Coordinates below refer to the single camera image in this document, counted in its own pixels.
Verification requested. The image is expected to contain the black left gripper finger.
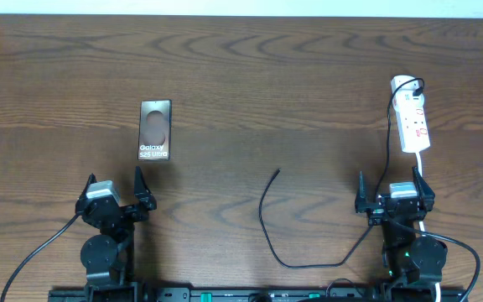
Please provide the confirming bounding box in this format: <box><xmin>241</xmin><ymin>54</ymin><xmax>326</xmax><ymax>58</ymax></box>
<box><xmin>80</xmin><ymin>174</ymin><xmax>96</xmax><ymax>200</ymax></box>
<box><xmin>134</xmin><ymin>166</ymin><xmax>157</xmax><ymax>211</ymax></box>

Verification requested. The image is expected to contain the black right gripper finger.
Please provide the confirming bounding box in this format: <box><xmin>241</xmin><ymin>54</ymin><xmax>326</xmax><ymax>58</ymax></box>
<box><xmin>412</xmin><ymin>166</ymin><xmax>435</xmax><ymax>210</ymax></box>
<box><xmin>356</xmin><ymin>172</ymin><xmax>366</xmax><ymax>204</ymax></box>

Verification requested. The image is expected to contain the Galaxy S25 Ultra smartphone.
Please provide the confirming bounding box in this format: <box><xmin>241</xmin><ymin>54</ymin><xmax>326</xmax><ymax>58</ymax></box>
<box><xmin>138</xmin><ymin>99</ymin><xmax>172</xmax><ymax>161</ymax></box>

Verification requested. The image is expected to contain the black USB charging cable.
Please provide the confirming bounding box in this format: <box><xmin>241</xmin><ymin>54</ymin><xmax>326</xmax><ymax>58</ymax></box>
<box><xmin>258</xmin><ymin>77</ymin><xmax>426</xmax><ymax>269</ymax></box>

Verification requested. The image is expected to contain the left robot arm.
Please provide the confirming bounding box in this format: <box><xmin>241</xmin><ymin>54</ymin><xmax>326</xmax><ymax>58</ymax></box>
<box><xmin>75</xmin><ymin>167</ymin><xmax>157</xmax><ymax>302</ymax></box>

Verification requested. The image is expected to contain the white power strip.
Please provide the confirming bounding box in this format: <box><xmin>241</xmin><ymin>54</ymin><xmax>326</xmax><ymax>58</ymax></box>
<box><xmin>391</xmin><ymin>75</ymin><xmax>430</xmax><ymax>154</ymax></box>

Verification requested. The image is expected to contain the white power strip cord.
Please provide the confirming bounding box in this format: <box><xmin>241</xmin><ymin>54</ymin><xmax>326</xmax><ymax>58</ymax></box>
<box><xmin>414</xmin><ymin>151</ymin><xmax>442</xmax><ymax>302</ymax></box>

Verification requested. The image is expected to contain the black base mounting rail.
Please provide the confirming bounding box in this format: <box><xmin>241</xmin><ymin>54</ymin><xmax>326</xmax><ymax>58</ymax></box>
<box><xmin>48</xmin><ymin>286</ymin><xmax>467</xmax><ymax>302</ymax></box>

